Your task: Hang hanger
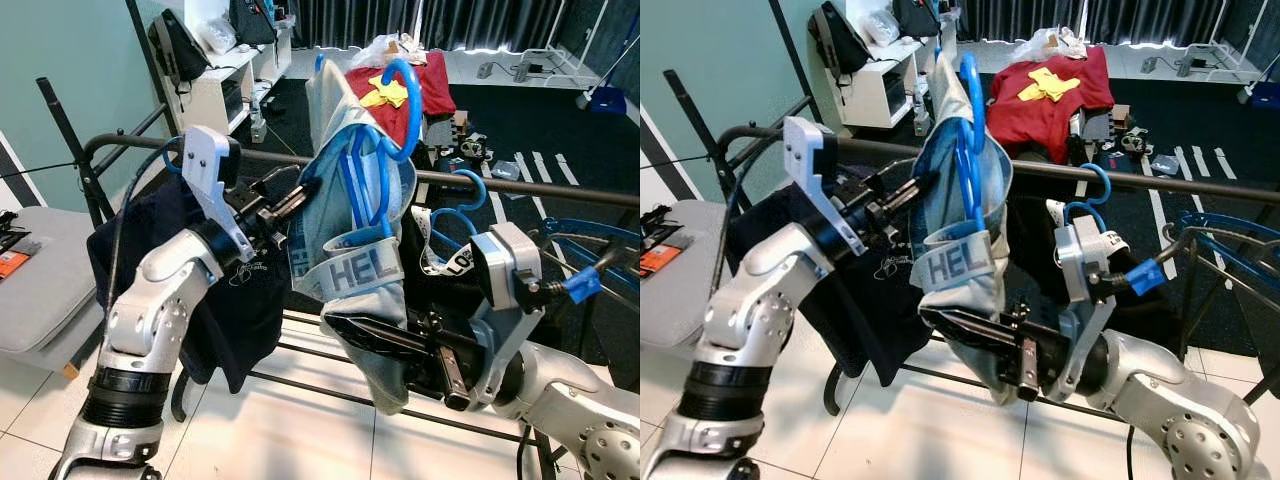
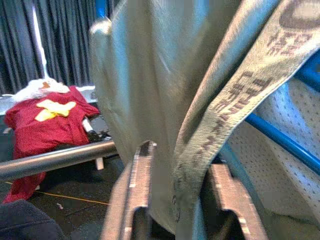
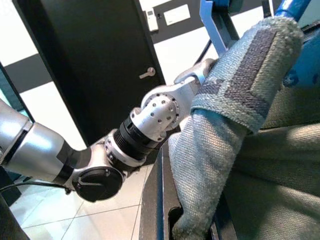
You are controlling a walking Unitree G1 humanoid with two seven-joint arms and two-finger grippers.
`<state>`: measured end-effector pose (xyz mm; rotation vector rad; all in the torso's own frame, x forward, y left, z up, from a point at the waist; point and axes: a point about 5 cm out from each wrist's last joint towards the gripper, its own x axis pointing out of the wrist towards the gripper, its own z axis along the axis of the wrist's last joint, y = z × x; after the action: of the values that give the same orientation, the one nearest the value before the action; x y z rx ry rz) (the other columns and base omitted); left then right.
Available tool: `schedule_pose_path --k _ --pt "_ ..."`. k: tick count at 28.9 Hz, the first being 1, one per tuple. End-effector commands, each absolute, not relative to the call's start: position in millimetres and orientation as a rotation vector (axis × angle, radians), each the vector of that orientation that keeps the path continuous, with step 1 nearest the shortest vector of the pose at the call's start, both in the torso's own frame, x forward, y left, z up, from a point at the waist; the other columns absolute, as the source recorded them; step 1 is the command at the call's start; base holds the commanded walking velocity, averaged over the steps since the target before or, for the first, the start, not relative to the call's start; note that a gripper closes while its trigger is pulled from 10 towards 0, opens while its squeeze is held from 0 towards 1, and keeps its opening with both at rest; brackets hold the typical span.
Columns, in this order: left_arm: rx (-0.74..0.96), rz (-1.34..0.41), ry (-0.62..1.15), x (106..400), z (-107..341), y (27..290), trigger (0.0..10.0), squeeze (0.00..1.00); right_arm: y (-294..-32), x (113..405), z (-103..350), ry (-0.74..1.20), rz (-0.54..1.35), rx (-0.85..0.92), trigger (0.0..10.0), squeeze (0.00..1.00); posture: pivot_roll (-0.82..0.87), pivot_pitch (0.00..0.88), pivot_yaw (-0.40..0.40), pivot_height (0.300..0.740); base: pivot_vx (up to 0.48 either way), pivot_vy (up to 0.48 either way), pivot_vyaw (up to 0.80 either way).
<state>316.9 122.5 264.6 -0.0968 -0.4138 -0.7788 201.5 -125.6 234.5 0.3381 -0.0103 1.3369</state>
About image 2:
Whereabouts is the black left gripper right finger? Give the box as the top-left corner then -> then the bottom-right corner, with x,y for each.
201,163 -> 269,240

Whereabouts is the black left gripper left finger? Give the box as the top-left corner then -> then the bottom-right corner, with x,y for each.
102,139 -> 158,240

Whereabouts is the blue plastic clothes hanger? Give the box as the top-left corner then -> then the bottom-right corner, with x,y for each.
94,0 -> 320,240

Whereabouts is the grey-green mesh lined shirt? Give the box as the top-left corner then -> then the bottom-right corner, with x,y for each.
89,0 -> 320,240

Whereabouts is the white rack foot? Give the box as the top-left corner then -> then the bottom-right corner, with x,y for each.
94,157 -> 105,171

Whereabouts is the white black cylinder object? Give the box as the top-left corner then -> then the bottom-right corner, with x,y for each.
81,116 -> 111,144

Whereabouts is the red shirt yellow print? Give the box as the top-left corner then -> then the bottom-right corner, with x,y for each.
2,86 -> 101,204

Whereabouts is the dark navy cloth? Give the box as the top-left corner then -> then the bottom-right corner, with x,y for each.
0,199 -> 65,240

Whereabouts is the white plush toy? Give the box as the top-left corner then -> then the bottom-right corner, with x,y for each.
13,76 -> 71,102

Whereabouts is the dark grey curtain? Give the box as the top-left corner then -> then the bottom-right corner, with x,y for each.
39,0 -> 98,88
0,0 -> 39,95

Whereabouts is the thin yellow cable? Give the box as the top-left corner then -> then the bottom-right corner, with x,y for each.
4,181 -> 110,206

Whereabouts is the grey metal clothes rail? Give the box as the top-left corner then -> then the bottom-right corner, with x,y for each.
0,140 -> 118,181

